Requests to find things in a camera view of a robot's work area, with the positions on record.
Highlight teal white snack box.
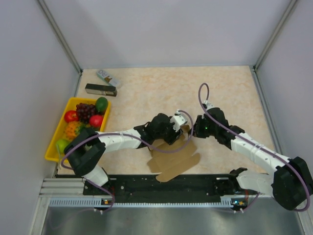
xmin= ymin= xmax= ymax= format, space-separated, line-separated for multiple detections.
xmin=96 ymin=70 xmax=121 ymax=88

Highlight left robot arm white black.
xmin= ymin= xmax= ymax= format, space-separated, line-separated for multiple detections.
xmin=64 ymin=113 xmax=187 ymax=194

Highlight green toy lime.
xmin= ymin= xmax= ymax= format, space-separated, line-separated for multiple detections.
xmin=95 ymin=97 xmax=108 ymax=113

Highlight frame post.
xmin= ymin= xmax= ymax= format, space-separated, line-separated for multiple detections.
xmin=253 ymin=0 xmax=299 ymax=72
xmin=36 ymin=0 xmax=83 ymax=75

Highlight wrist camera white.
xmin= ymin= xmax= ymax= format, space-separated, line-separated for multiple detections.
xmin=170 ymin=110 xmax=189 ymax=132
xmin=203 ymin=101 xmax=215 ymax=111

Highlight orange toy pineapple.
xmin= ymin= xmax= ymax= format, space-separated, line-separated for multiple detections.
xmin=64 ymin=121 xmax=89 ymax=141

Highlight brown cardboard paper box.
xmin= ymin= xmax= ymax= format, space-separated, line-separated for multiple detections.
xmin=147 ymin=125 xmax=201 ymax=183

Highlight grey cable duct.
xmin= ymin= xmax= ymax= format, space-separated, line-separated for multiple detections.
xmin=49 ymin=197 xmax=246 ymax=209

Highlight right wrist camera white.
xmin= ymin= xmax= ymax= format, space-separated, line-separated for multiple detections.
xmin=203 ymin=101 xmax=215 ymax=111

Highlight green toy pear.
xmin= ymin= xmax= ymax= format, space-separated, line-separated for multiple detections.
xmin=56 ymin=139 xmax=70 ymax=154

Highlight red toy tomato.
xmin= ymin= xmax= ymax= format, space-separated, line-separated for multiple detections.
xmin=89 ymin=115 xmax=103 ymax=128

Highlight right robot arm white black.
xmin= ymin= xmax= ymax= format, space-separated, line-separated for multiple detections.
xmin=193 ymin=104 xmax=313 ymax=211

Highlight aluminium frame rail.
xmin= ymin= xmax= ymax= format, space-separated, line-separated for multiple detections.
xmin=39 ymin=177 xmax=306 ymax=199

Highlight right frame post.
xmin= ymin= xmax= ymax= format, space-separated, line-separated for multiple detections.
xmin=253 ymin=0 xmax=299 ymax=72

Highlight yellow plastic tray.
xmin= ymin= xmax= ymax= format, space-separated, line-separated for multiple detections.
xmin=45 ymin=97 xmax=111 ymax=163

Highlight left frame post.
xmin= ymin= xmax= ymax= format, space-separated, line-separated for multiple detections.
xmin=36 ymin=0 xmax=83 ymax=75

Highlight purple toy grapes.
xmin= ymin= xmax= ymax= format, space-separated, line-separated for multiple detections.
xmin=76 ymin=103 xmax=97 ymax=124

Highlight red toy apple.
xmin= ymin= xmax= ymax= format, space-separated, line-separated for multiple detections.
xmin=64 ymin=110 xmax=79 ymax=123

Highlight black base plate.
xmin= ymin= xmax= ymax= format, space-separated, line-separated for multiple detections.
xmin=83 ymin=173 xmax=257 ymax=204

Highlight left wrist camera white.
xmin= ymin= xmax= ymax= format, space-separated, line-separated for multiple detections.
xmin=170 ymin=110 xmax=189 ymax=132

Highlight black rectangular box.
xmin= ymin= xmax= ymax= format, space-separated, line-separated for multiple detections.
xmin=85 ymin=83 xmax=117 ymax=96

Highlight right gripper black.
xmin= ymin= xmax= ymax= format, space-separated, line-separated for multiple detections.
xmin=188 ymin=115 xmax=218 ymax=139

